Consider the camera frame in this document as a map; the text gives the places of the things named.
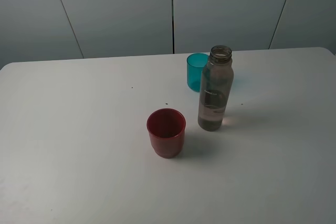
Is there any red plastic cup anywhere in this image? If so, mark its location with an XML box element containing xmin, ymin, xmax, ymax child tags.
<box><xmin>146</xmin><ymin>108</ymin><xmax>186</xmax><ymax>158</ymax></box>

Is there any translucent grey plastic bottle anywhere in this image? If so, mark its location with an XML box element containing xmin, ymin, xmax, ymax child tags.
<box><xmin>198</xmin><ymin>45</ymin><xmax>234</xmax><ymax>132</ymax></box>

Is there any teal translucent plastic cup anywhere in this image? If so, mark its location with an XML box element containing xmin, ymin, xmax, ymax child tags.
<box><xmin>186</xmin><ymin>53</ymin><xmax>208</xmax><ymax>92</ymax></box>

